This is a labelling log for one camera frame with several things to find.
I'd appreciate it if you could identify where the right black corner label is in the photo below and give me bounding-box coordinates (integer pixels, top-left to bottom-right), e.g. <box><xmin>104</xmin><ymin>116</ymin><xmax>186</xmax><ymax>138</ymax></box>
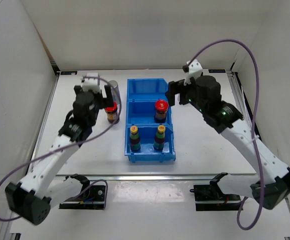
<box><xmin>208</xmin><ymin>69</ymin><xmax>226</xmax><ymax>74</ymax></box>

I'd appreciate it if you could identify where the black corner label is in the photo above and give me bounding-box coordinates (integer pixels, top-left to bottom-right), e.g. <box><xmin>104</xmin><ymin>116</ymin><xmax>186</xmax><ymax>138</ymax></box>
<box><xmin>208</xmin><ymin>69</ymin><xmax>226</xmax><ymax>74</ymax></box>
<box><xmin>60</xmin><ymin>71</ymin><xmax>78</xmax><ymax>76</ymax></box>

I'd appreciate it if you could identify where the left silver-capped spice shaker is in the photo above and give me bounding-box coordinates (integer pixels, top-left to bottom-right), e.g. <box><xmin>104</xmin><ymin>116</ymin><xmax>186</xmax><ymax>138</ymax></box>
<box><xmin>109</xmin><ymin>80</ymin><xmax>121</xmax><ymax>106</ymax></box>

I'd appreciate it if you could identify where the blue bin middle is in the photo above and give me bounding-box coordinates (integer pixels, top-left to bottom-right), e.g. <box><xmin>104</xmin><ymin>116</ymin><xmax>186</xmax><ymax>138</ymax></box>
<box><xmin>125</xmin><ymin>100</ymin><xmax>173</xmax><ymax>126</ymax></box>

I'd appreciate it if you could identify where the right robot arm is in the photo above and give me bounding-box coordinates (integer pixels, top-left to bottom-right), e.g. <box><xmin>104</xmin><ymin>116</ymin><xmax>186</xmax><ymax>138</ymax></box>
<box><xmin>165</xmin><ymin>75</ymin><xmax>290</xmax><ymax>210</ymax></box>

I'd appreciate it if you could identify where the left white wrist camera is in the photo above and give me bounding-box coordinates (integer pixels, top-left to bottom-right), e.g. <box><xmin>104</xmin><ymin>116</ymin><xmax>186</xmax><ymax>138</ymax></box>
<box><xmin>81</xmin><ymin>72</ymin><xmax>101</xmax><ymax>94</ymax></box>

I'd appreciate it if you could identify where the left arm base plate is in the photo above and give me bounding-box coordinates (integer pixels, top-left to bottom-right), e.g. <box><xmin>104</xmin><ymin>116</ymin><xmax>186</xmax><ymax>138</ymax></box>
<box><xmin>58</xmin><ymin>180</ymin><xmax>108</xmax><ymax>210</ymax></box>

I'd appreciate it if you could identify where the left black corner label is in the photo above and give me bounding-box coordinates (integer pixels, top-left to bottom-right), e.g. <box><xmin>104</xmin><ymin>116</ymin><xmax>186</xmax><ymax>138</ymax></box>
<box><xmin>60</xmin><ymin>71</ymin><xmax>78</xmax><ymax>76</ymax></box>

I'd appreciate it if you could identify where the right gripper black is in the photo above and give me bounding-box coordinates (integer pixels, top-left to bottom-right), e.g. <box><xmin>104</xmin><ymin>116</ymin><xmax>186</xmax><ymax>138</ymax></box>
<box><xmin>164</xmin><ymin>78</ymin><xmax>207</xmax><ymax>115</ymax></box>

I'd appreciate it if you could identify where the blue bin far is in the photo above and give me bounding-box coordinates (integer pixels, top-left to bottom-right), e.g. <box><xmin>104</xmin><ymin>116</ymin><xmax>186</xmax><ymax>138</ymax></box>
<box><xmin>127</xmin><ymin>78</ymin><xmax>168</xmax><ymax>102</ymax></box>

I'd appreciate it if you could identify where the left side aluminium rail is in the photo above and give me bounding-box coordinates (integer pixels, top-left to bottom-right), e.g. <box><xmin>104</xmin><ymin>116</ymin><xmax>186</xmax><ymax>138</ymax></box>
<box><xmin>0</xmin><ymin>72</ymin><xmax>60</xmax><ymax>240</ymax></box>

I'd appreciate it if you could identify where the right side aluminium rail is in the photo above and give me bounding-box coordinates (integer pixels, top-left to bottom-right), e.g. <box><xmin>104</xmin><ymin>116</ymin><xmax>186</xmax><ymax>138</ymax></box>
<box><xmin>225</xmin><ymin>70</ymin><xmax>290</xmax><ymax>240</ymax></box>

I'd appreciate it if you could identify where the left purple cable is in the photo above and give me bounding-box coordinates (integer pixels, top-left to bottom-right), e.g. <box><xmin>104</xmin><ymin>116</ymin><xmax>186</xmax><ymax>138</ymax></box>
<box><xmin>0</xmin><ymin>76</ymin><xmax>123</xmax><ymax>222</ymax></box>

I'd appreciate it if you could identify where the yellow-cap sauce bottle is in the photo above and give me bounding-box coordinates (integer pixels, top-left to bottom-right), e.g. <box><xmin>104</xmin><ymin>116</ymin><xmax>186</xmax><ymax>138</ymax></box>
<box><xmin>129</xmin><ymin>125</ymin><xmax>141</xmax><ymax>151</ymax></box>
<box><xmin>153</xmin><ymin>125</ymin><xmax>166</xmax><ymax>151</ymax></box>

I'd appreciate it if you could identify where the aluminium table edge rail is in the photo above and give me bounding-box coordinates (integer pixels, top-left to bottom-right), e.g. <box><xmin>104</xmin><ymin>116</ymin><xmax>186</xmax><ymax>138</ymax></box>
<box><xmin>22</xmin><ymin>173</ymin><xmax>261</xmax><ymax>181</ymax></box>

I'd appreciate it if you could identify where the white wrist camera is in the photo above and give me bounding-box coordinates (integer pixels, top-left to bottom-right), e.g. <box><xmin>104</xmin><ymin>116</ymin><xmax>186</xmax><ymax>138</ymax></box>
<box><xmin>183</xmin><ymin>59</ymin><xmax>203</xmax><ymax>86</ymax></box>
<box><xmin>81</xmin><ymin>72</ymin><xmax>101</xmax><ymax>94</ymax></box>

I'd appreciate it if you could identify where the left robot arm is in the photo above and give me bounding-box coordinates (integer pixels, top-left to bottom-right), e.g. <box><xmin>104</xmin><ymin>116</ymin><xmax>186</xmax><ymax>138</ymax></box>
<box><xmin>5</xmin><ymin>84</ymin><xmax>114</xmax><ymax>226</ymax></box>

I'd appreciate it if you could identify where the blue bin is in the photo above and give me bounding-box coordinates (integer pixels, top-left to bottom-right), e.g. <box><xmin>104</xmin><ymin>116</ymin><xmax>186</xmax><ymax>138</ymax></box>
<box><xmin>124</xmin><ymin>124</ymin><xmax>176</xmax><ymax>163</ymax></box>
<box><xmin>127</xmin><ymin>78</ymin><xmax>168</xmax><ymax>102</ymax></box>
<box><xmin>125</xmin><ymin>100</ymin><xmax>173</xmax><ymax>126</ymax></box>

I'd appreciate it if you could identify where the red-lid sauce jar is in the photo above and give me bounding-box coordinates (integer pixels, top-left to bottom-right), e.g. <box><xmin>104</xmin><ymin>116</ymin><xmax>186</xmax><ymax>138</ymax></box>
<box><xmin>105</xmin><ymin>101</ymin><xmax>120</xmax><ymax>124</ymax></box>
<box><xmin>154</xmin><ymin>99</ymin><xmax>169</xmax><ymax>123</ymax></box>

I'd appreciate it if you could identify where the blue bin near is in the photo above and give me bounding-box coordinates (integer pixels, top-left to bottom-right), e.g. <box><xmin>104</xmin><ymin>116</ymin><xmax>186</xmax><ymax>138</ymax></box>
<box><xmin>124</xmin><ymin>124</ymin><xmax>176</xmax><ymax>163</ymax></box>

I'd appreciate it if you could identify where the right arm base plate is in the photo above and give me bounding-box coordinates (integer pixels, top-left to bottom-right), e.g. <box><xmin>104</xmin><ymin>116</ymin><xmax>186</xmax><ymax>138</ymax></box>
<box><xmin>189</xmin><ymin>185</ymin><xmax>242</xmax><ymax>212</ymax></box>

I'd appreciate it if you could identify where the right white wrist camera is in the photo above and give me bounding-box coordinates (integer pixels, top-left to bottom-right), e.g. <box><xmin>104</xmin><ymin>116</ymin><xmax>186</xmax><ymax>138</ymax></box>
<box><xmin>183</xmin><ymin>59</ymin><xmax>203</xmax><ymax>86</ymax></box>

